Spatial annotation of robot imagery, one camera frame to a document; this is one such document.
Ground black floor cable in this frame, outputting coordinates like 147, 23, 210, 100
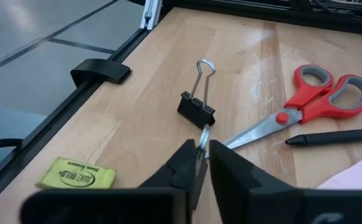
0, 138, 24, 154

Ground silver aluminium bar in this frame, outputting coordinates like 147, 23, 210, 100
139, 0, 163, 31

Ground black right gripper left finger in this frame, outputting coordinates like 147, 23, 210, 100
20, 139, 209, 224

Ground black binder clip silver handles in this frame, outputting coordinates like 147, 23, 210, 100
176, 58, 217, 159

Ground pink sticky note pad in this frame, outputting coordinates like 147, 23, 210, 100
316, 152, 362, 190

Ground red grey handled scissors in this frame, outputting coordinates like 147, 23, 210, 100
222, 64, 362, 151

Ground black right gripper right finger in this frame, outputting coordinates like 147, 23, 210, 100
209, 139, 362, 224

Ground plain black pen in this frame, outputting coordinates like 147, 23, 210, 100
285, 127, 362, 147

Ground black table edge clamp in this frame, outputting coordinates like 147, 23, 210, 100
70, 58, 132, 88

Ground yellow-green eraser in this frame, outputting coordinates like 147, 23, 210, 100
34, 156, 118, 190

